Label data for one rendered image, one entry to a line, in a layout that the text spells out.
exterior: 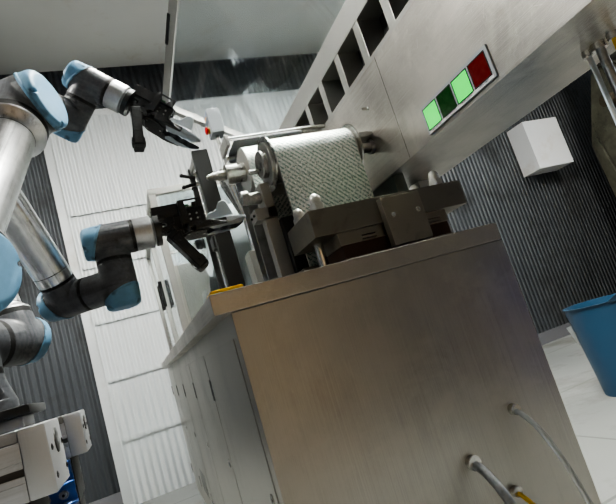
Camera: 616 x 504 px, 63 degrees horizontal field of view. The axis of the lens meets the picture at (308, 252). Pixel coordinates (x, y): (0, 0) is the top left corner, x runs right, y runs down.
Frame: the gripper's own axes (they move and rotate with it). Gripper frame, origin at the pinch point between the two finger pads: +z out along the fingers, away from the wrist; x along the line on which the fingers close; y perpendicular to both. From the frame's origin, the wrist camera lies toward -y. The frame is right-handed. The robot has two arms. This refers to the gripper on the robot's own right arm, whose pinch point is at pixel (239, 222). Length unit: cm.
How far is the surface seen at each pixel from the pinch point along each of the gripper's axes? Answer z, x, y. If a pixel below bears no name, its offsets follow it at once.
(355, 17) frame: 46, -7, 49
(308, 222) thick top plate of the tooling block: 9.5, -18.8, -8.1
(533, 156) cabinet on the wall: 424, 300, 88
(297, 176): 18.0, -0.3, 8.9
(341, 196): 28.2, -0.3, 1.3
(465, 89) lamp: 45, -37, 8
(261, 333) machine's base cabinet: -8.6, -26.0, -28.1
